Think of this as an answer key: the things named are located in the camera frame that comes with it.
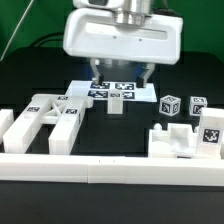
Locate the white U-shaped fence frame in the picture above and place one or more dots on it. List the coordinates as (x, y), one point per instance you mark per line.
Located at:
(199, 170)

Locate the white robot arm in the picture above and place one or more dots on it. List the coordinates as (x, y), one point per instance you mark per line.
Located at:
(126, 12)

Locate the white chair seat block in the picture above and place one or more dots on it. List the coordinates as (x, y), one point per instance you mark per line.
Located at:
(177, 141)

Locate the white chair back frame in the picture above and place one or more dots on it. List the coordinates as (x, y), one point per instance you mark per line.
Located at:
(65, 113)

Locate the white tagged cube right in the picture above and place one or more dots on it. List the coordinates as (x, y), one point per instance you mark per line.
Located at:
(196, 104)

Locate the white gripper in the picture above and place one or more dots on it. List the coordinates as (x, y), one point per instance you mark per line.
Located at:
(93, 33)

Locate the white tagged cube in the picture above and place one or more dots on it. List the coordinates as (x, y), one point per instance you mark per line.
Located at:
(196, 104)
(169, 105)

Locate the white marker base sheet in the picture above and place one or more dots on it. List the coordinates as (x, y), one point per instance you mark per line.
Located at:
(129, 90)

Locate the white tagged cube left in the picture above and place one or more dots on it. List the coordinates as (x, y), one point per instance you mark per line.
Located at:
(169, 105)

